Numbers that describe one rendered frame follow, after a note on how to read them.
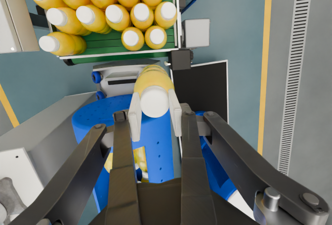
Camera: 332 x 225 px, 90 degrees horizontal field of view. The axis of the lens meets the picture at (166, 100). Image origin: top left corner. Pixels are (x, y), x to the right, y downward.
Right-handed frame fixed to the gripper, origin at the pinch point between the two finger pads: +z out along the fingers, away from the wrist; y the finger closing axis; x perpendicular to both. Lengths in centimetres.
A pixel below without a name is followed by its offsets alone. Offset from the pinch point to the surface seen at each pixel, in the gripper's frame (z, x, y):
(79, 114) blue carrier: 26.8, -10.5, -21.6
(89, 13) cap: 30.6, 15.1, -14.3
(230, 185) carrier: 39, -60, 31
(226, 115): 124, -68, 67
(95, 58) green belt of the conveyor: 50, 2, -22
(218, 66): 126, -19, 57
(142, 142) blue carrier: 17.4, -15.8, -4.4
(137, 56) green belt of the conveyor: 51, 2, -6
